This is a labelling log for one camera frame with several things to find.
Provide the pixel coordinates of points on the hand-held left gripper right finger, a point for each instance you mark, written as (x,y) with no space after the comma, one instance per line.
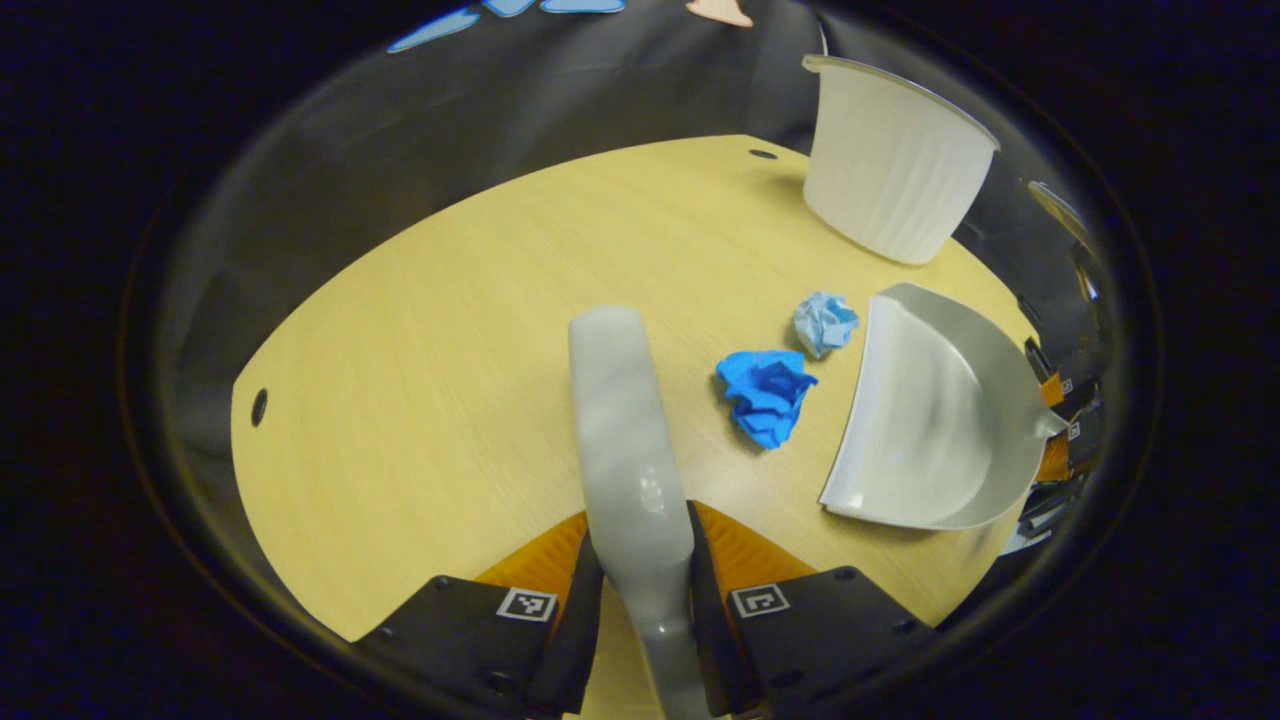
(712,640)

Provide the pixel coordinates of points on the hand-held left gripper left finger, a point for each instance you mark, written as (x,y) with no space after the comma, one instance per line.
(580,640)

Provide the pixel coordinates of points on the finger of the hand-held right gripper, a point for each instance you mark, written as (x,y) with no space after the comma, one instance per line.
(1065,455)
(1062,385)

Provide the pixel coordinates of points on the white dustpan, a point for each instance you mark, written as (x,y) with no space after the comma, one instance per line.
(930,420)

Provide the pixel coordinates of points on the light blue paper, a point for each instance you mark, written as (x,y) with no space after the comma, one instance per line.
(825,322)

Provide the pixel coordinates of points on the dark blue paper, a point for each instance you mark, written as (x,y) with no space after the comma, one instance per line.
(765,395)

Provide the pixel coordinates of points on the white ribbed garbage bin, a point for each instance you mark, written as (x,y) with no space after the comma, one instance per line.
(890,170)

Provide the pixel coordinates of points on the light wooden desktop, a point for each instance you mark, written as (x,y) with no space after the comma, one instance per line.
(420,400)

